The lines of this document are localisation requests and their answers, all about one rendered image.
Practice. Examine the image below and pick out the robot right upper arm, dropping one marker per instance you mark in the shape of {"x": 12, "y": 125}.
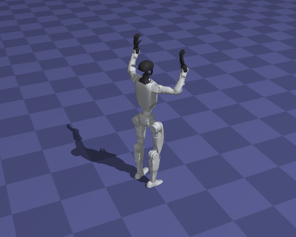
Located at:
{"x": 159, "y": 89}

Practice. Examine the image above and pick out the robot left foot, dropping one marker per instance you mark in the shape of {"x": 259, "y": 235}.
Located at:
{"x": 139, "y": 175}

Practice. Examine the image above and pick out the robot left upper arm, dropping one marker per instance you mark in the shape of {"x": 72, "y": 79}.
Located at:
{"x": 132, "y": 73}

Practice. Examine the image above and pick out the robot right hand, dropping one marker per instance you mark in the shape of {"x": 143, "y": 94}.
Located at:
{"x": 183, "y": 65}

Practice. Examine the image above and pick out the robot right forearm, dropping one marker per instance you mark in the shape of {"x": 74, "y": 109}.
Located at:
{"x": 181, "y": 80}

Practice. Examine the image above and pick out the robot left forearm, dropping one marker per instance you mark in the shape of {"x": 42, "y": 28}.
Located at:
{"x": 133, "y": 59}

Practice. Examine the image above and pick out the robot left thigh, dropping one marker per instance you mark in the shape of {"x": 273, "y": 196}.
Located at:
{"x": 140, "y": 132}

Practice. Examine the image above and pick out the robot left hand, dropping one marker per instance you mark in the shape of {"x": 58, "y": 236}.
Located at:
{"x": 136, "y": 43}

